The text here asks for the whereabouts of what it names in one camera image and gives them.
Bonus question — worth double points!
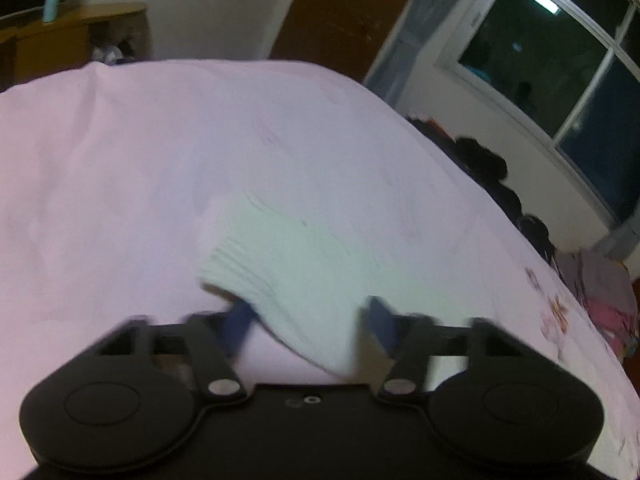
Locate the pale green knit sweater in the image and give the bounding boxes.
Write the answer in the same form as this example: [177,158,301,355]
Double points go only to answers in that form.
[200,196,405,377]

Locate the black clothes pile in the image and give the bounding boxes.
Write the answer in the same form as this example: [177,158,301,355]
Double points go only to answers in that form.
[407,117,555,264]

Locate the grey pink folded clothes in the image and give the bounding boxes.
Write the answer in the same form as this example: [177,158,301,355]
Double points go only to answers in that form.
[554,249,639,361]

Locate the pink floral bed sheet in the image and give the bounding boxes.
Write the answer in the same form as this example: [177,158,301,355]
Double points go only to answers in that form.
[1,61,639,479]

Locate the right grey curtain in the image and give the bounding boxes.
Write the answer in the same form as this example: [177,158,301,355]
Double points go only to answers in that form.
[592,216,640,261]

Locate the grey curtain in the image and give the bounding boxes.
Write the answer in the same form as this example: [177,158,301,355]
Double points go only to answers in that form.
[366,0,459,107]
[592,216,640,261]

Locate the wooden desk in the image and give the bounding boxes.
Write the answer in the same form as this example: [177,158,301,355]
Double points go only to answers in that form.
[1,2,150,90]

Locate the white framed window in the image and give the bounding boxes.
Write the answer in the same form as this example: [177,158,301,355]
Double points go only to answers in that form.
[438,0,639,224]

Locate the brown wooden door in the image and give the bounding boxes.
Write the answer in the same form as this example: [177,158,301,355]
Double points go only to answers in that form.
[270,0,408,82]

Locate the left grey curtain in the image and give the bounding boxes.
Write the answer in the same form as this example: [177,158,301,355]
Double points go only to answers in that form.
[366,0,459,107]

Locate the teal water bottle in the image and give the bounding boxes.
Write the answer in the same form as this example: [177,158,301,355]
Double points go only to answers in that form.
[42,0,61,24]

